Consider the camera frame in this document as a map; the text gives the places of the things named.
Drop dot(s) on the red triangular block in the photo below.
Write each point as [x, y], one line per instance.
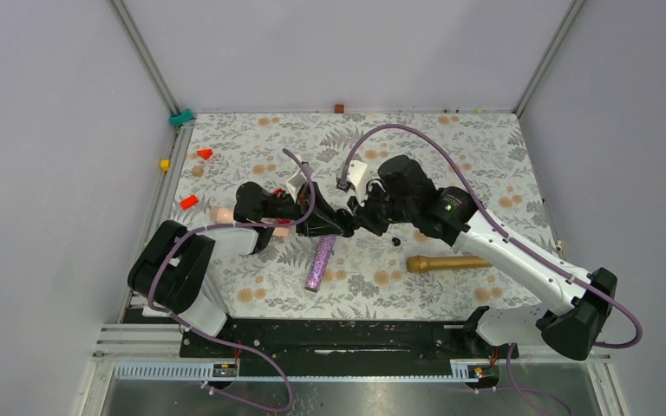
[204, 154]

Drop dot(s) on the floral table mat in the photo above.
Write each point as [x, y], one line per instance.
[366, 277]

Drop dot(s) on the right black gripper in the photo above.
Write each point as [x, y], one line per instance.
[365, 217]

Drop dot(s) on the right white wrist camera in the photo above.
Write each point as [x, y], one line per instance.
[354, 176]

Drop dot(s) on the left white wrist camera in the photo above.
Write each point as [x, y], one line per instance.
[297, 185]

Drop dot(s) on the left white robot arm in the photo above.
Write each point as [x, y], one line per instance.
[171, 269]

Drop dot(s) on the peach pink microphone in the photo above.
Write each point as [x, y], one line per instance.
[224, 215]

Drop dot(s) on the teal clamp block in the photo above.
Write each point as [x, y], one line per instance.
[180, 119]

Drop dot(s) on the black oval earbud case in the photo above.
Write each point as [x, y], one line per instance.
[346, 222]

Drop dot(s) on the yellow cube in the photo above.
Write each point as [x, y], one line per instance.
[164, 165]

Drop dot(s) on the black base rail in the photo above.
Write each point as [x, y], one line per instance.
[335, 348]

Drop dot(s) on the red rectangular block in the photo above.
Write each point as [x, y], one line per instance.
[189, 202]

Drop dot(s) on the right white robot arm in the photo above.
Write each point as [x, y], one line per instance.
[574, 303]

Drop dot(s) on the gold microphone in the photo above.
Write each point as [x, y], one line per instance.
[422, 264]

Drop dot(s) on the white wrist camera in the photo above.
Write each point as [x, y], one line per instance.
[297, 185]
[354, 176]

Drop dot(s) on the purple glitter microphone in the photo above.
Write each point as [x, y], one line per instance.
[324, 250]

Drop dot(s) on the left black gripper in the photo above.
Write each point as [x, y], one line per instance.
[315, 217]

